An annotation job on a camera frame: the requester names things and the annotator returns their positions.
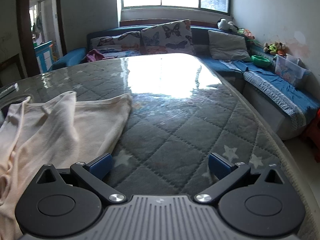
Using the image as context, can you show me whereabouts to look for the blue blanket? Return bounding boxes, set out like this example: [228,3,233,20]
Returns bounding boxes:
[235,60,320,110]

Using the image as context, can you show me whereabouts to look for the cream garment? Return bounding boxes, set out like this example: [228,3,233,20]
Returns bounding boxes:
[0,91,132,240]

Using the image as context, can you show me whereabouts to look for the brown door frame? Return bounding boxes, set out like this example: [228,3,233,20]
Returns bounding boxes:
[16,0,68,79]

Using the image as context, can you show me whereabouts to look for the red plastic stool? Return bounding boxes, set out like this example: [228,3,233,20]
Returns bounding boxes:
[300,109,320,163]

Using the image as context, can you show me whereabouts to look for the blue sofa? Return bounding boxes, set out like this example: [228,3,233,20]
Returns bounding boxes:
[49,25,320,140]

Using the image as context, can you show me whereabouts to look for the group of small plush toys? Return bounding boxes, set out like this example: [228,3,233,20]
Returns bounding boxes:
[263,41,287,55]

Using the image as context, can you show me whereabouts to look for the grey knitted sofa cover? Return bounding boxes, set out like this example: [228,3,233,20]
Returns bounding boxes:
[244,71,307,130]

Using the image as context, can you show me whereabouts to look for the long butterfly print cushion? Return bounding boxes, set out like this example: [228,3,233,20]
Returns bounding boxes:
[89,31,142,55]

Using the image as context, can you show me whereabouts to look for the clear plastic storage box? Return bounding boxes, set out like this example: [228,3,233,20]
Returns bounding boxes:
[274,54,307,88]

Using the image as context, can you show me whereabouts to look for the panda plush toy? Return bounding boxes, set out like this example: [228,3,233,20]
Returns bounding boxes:
[217,18,238,32]

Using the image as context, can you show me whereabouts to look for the orange green plush toy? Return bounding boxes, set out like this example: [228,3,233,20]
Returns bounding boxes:
[237,27,255,40]

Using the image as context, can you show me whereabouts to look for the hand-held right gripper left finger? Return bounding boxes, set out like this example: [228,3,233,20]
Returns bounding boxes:
[36,153,127,203]

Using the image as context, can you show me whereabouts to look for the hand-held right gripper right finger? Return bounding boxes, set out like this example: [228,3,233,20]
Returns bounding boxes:
[195,152,288,203]

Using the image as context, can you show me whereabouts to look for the grey remote control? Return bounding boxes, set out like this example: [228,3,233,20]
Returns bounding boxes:
[0,84,19,98]

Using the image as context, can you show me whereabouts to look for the dark wooden furniture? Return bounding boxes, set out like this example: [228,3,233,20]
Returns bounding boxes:
[0,54,25,88]

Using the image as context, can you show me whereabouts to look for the large butterfly print cushion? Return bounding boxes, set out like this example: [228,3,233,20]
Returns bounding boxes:
[140,19,195,55]

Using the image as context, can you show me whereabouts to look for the green plastic bowl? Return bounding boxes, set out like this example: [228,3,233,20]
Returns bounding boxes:
[251,55,272,67]

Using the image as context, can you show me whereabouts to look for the grey cushion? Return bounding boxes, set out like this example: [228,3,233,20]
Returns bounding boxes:
[207,30,252,62]

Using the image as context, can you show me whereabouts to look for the pink garment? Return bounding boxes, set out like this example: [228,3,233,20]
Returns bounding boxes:
[86,49,105,62]

